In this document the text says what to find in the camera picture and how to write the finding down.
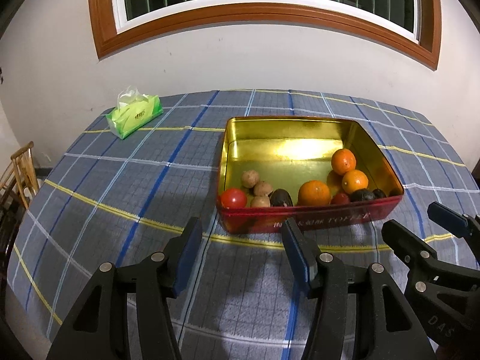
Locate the brown kiwi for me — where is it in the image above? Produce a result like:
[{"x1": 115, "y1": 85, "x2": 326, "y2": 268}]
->
[
  {"x1": 241, "y1": 170, "x2": 260, "y2": 189},
  {"x1": 250, "y1": 196, "x2": 271, "y2": 208},
  {"x1": 253, "y1": 180, "x2": 273, "y2": 197}
]

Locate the blue plaid tablecloth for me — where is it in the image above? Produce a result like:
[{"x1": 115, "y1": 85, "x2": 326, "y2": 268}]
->
[{"x1": 7, "y1": 89, "x2": 479, "y2": 359}]

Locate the small orange tangerine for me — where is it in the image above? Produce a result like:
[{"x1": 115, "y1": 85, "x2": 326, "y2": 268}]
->
[{"x1": 331, "y1": 148, "x2": 357, "y2": 176}]

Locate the orange citrus fruit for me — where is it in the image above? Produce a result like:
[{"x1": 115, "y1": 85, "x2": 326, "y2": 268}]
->
[{"x1": 342, "y1": 169, "x2": 369, "y2": 195}]

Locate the dark plum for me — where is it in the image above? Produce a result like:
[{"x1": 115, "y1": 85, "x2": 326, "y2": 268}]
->
[{"x1": 350, "y1": 189, "x2": 376, "y2": 203}]

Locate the big red tomato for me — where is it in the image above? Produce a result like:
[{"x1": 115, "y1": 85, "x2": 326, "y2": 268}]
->
[{"x1": 220, "y1": 188, "x2": 247, "y2": 209}]

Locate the red coffee tin box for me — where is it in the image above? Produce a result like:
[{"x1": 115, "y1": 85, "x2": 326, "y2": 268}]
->
[{"x1": 216, "y1": 116, "x2": 404, "y2": 234}]

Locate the small dark purple fruit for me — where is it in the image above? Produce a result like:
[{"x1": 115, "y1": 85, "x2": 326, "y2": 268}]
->
[{"x1": 373, "y1": 189, "x2": 386, "y2": 199}]

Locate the green tissue pack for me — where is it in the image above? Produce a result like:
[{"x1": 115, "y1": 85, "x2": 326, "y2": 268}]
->
[{"x1": 106, "y1": 86, "x2": 164, "y2": 139}]

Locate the wooden window frame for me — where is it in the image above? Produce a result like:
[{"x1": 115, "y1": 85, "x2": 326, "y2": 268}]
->
[{"x1": 88, "y1": 0, "x2": 442, "y2": 71}]

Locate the large dark purple fruit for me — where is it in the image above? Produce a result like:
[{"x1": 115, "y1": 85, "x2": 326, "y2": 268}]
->
[{"x1": 269, "y1": 189, "x2": 294, "y2": 207}]

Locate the brown kiwi back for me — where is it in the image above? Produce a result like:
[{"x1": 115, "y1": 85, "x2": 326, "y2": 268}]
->
[{"x1": 253, "y1": 180, "x2": 273, "y2": 197}]

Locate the small red tomato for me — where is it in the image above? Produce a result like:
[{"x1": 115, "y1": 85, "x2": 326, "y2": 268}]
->
[{"x1": 330, "y1": 192, "x2": 350, "y2": 205}]

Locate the large orange pear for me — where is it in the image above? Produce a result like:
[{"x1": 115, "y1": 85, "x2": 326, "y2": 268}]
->
[{"x1": 297, "y1": 180, "x2": 331, "y2": 206}]

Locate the brown kiwi front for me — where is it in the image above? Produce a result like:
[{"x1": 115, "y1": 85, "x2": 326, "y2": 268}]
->
[{"x1": 250, "y1": 196, "x2": 271, "y2": 208}]

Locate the wooden chair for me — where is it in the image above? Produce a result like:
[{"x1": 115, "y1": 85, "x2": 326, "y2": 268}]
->
[{"x1": 1, "y1": 141, "x2": 40, "y2": 278}]

